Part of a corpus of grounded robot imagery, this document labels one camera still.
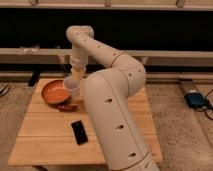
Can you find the wooden table board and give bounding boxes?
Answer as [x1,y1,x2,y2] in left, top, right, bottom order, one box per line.
[7,77,164,167]

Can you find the black cable on floor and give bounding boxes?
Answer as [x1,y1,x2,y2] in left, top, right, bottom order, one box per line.
[194,88,213,122]

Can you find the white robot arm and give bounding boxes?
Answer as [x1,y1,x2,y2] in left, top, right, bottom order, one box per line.
[66,26,160,171]

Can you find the dark red chili pepper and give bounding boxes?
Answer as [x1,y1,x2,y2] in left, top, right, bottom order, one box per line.
[57,104,79,112]

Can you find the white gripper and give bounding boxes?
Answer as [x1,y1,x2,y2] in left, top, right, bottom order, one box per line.
[70,56,87,80]

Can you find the blue power adapter box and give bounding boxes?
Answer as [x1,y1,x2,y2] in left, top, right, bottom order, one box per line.
[184,93,207,108]

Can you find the black cables left floor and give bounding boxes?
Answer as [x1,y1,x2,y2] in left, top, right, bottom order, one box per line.
[0,83,12,98]

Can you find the white ceramic cup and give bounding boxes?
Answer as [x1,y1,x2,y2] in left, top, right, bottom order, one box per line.
[63,76,80,100]

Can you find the orange ceramic bowl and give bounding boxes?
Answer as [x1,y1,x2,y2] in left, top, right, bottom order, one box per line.
[41,80,70,105]

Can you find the black table leg stand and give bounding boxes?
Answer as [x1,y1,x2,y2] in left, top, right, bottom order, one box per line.
[28,66,41,87]

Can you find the black smartphone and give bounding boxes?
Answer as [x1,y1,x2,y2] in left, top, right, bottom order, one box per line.
[71,120,88,145]

